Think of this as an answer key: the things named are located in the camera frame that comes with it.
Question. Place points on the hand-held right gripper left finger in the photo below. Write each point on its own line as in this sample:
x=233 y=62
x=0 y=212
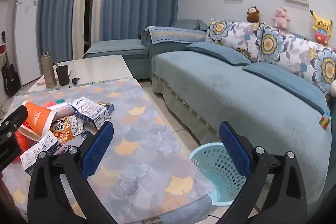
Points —
x=95 y=148

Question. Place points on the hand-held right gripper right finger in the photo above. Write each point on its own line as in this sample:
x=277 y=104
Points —
x=233 y=148

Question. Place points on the light blue plastic basket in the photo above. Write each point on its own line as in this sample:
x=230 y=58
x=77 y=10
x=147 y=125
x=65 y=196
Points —
x=210 y=161

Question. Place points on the white cylindrical can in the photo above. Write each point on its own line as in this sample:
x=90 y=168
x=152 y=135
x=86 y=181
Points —
x=64 y=109

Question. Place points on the orange plastic bag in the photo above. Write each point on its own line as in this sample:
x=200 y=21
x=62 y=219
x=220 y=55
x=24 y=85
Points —
x=19 y=140

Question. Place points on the white spotted wrapper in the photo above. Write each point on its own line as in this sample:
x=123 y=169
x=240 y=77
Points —
x=77 y=126

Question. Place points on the white black printed packet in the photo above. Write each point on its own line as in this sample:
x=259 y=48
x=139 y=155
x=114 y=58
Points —
x=39 y=150

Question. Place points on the orange and white packet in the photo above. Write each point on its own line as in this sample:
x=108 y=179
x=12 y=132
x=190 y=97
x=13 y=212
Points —
x=36 y=119

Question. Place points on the white and blue milk carton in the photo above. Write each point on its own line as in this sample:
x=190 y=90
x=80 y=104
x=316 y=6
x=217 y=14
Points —
x=90 y=111

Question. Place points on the panda print snack packet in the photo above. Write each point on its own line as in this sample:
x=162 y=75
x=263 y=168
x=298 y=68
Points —
x=60 y=130

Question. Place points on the small dark printed box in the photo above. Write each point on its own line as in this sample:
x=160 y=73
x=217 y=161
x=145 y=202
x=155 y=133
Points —
x=107 y=106

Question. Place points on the fan-patterned grey table cloth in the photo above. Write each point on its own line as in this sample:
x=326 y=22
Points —
x=147 y=150

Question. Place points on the pink snack packet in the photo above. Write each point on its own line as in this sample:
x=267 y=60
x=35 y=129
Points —
x=49 y=103

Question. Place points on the blue sofa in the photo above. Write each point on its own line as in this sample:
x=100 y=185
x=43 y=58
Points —
x=210 y=98

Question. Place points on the green snack packet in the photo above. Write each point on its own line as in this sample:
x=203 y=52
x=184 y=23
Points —
x=60 y=101

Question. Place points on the black guitar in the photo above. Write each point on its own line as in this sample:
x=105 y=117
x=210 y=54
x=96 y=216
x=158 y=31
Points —
x=10 y=79

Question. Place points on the black key fob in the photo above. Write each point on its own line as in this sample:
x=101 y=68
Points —
x=75 y=80

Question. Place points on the dark brown cup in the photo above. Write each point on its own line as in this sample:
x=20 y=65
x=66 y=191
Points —
x=63 y=77

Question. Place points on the tan tall cylinder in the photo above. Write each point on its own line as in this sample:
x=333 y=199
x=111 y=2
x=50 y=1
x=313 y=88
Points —
x=48 y=71

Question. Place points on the blue cushion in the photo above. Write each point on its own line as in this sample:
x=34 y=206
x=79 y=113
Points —
x=283 y=82
x=218 y=52

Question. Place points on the colourful puzzle cube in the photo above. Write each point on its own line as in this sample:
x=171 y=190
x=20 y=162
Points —
x=325 y=121

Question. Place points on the white refrigerator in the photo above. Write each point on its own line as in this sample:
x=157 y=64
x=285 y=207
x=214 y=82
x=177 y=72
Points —
x=27 y=29

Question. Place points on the floral sofa back cover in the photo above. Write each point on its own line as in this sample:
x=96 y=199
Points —
x=262 y=37

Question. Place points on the striped blue sofa throw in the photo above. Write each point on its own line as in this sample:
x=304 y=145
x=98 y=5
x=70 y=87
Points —
x=176 y=33

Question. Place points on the white shelf unit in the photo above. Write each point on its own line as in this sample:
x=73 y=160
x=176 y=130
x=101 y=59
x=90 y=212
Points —
x=5 y=11

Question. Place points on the brown monkey plush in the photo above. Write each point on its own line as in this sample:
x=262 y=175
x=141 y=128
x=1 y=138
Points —
x=252 y=14

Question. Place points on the pink pig plush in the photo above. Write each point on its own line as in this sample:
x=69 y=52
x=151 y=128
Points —
x=281 y=18

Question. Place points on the white sheer curtain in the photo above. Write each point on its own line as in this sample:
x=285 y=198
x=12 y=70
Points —
x=81 y=3

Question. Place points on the yellow plush toy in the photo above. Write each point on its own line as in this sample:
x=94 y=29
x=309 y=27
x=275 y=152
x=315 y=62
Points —
x=321 y=27

